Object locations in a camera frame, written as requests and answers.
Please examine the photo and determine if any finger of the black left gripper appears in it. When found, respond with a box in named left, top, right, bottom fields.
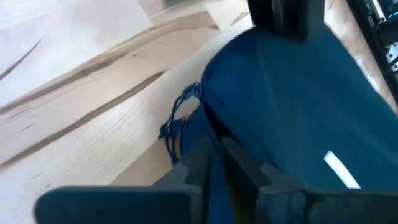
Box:
left=281, top=0, right=326, bottom=40
left=247, top=0, right=282, bottom=37

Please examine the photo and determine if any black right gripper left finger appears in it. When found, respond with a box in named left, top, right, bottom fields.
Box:
left=34, top=138, right=216, bottom=224

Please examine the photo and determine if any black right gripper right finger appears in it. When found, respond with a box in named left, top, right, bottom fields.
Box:
left=221, top=138, right=398, bottom=224

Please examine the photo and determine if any navy blue backpack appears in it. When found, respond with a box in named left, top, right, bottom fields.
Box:
left=158, top=26, right=398, bottom=224

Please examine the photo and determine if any black aluminium table frame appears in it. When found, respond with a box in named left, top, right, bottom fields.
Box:
left=346, top=0, right=398, bottom=105

